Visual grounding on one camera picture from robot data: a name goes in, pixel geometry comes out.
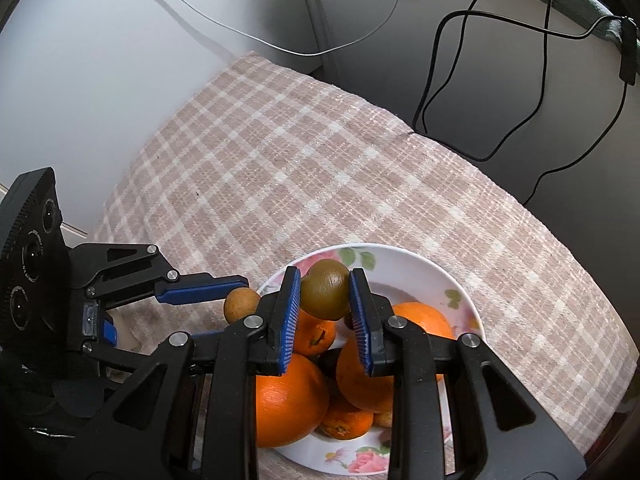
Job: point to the beige checkered tablecloth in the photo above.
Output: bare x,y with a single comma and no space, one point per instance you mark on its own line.
350,170

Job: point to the mandarin with stem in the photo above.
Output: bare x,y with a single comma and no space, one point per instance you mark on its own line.
315,335

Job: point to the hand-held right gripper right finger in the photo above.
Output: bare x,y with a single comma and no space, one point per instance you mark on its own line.
361,330

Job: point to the white floral plate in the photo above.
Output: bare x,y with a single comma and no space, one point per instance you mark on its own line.
415,280

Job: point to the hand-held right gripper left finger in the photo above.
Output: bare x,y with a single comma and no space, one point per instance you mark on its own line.
289,330

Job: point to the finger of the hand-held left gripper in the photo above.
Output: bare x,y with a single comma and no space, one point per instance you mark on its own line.
120,356
200,290

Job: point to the greenish brown kiwi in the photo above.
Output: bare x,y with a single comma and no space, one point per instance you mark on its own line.
325,292

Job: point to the speckled large orange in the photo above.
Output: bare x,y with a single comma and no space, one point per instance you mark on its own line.
365,390

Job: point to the small mandarin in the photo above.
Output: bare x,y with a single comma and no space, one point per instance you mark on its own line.
345,420

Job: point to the glossy large orange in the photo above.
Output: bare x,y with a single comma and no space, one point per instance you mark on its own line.
285,405

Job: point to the small brown kiwi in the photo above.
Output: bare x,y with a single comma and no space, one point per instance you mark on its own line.
384,417
240,306

